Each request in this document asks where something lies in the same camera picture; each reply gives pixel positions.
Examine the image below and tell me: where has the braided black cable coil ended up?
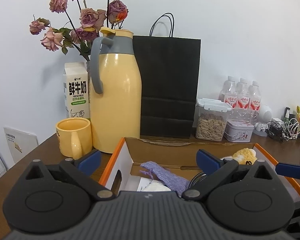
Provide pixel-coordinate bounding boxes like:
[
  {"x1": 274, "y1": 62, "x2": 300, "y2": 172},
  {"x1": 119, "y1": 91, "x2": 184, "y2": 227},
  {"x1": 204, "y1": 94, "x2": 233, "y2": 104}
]
[{"x1": 188, "y1": 171, "x2": 208, "y2": 190}]

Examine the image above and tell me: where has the purple cloth pouch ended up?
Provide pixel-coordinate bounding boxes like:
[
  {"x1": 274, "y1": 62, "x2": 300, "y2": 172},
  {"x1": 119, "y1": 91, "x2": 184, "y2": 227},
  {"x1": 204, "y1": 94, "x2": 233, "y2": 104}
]
[{"x1": 140, "y1": 161, "x2": 190, "y2": 196}]

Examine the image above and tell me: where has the white yellow plush hamster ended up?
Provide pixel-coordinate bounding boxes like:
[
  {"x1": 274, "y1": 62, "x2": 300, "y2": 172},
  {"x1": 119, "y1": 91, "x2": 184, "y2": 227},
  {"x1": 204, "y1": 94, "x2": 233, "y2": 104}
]
[{"x1": 222, "y1": 148, "x2": 257, "y2": 165}]

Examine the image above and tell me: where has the white tissue wad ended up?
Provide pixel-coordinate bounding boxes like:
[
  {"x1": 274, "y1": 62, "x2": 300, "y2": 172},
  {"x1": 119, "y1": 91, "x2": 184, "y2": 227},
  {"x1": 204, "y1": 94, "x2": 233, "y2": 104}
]
[{"x1": 137, "y1": 177, "x2": 171, "y2": 192}]

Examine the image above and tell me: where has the red orange cardboard box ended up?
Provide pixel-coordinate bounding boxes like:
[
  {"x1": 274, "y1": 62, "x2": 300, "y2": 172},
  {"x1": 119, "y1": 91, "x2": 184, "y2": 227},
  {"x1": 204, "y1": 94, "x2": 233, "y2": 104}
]
[{"x1": 97, "y1": 136, "x2": 300, "y2": 190}]

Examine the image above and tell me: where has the yellow mug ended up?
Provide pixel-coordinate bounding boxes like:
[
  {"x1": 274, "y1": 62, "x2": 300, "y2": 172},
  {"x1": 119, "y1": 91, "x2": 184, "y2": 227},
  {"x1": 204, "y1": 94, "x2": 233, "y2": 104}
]
[{"x1": 56, "y1": 118, "x2": 93, "y2": 160}]

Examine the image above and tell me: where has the white tin box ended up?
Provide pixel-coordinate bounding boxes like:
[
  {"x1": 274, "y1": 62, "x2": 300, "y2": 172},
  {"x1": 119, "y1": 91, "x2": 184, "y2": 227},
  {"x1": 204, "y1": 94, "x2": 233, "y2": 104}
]
[{"x1": 224, "y1": 120, "x2": 254, "y2": 142}]

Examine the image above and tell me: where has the clear snack container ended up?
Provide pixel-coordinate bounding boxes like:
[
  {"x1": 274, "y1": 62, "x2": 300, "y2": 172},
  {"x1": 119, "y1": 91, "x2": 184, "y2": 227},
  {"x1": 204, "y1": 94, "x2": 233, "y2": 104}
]
[{"x1": 196, "y1": 98, "x2": 232, "y2": 142}]

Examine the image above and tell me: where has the yellow thermos jug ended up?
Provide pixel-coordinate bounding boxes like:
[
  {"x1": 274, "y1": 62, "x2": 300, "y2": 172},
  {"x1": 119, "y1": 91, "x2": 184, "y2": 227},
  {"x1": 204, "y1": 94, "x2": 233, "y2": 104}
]
[{"x1": 89, "y1": 27, "x2": 142, "y2": 153}]

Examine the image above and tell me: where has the small white robot toy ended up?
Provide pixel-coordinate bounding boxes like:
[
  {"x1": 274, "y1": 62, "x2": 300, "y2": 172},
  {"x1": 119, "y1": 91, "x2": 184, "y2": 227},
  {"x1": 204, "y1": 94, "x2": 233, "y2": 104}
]
[{"x1": 253, "y1": 104, "x2": 272, "y2": 137}]

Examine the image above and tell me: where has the water bottle middle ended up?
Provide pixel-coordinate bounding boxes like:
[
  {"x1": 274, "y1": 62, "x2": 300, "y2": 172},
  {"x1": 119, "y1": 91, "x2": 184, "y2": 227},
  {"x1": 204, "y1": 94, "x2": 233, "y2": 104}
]
[{"x1": 236, "y1": 78, "x2": 250, "y2": 121}]

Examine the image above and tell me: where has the water bottle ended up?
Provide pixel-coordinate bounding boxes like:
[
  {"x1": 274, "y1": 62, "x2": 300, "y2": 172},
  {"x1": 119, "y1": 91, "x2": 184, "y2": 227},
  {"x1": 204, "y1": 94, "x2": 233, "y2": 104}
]
[
  {"x1": 236, "y1": 78, "x2": 250, "y2": 121},
  {"x1": 218, "y1": 76, "x2": 237, "y2": 108},
  {"x1": 248, "y1": 81, "x2": 262, "y2": 125}
]

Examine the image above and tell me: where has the water bottle left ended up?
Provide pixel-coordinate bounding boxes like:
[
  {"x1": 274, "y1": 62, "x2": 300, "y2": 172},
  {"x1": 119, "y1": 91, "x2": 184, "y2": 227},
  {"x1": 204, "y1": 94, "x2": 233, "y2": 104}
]
[{"x1": 218, "y1": 76, "x2": 237, "y2": 108}]

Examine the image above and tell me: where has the water bottle right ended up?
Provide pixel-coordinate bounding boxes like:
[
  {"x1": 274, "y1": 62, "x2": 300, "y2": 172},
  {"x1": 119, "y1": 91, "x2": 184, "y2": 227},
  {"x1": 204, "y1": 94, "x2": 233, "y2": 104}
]
[{"x1": 248, "y1": 81, "x2": 262, "y2": 125}]

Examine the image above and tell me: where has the white milk carton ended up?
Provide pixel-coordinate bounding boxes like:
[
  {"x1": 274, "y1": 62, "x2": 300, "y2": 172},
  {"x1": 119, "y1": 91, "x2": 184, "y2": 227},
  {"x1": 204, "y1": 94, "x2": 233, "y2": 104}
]
[{"x1": 63, "y1": 62, "x2": 90, "y2": 119}]

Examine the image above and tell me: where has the glass flower vase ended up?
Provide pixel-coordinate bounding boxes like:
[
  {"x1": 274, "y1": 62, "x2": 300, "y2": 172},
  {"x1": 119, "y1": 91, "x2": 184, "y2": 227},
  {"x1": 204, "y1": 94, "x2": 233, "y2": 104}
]
[{"x1": 86, "y1": 61, "x2": 91, "y2": 104}]

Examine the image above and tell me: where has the black paper bag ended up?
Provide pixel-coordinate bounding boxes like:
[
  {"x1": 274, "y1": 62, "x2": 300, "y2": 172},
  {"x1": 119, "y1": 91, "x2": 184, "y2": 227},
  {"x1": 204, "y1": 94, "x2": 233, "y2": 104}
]
[{"x1": 133, "y1": 12, "x2": 201, "y2": 138}]

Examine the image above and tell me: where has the dried pink rose bouquet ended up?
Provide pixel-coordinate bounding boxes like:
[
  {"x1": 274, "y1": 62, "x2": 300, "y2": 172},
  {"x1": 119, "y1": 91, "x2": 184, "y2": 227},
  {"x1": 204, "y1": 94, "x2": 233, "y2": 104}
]
[{"x1": 29, "y1": 0, "x2": 129, "y2": 61}]

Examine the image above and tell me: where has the tangle of charger cables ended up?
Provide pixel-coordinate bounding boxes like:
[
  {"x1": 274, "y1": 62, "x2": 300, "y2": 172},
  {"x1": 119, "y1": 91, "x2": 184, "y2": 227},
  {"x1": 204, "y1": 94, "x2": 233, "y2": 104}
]
[{"x1": 267, "y1": 106, "x2": 300, "y2": 143}]

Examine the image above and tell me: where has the white wall calendar board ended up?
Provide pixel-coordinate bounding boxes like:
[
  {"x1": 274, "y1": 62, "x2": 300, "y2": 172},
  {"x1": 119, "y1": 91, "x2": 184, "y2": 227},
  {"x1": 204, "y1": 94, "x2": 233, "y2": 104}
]
[{"x1": 4, "y1": 127, "x2": 38, "y2": 164}]

